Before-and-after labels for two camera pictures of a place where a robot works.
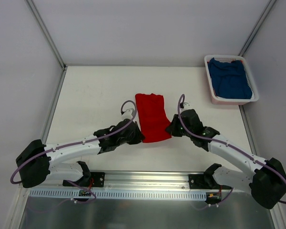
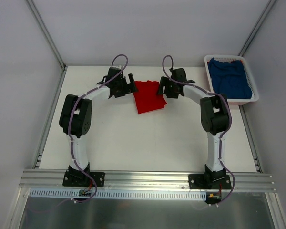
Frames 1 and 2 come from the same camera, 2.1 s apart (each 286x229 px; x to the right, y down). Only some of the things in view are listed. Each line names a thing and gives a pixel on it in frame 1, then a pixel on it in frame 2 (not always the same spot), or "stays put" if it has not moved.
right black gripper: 174,125 to 166,87
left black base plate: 94,179 stays put
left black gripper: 135,133 to 127,85
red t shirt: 154,125 to 147,98
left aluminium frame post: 34,9 stays put
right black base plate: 205,181 stays put
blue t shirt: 229,79 stays put
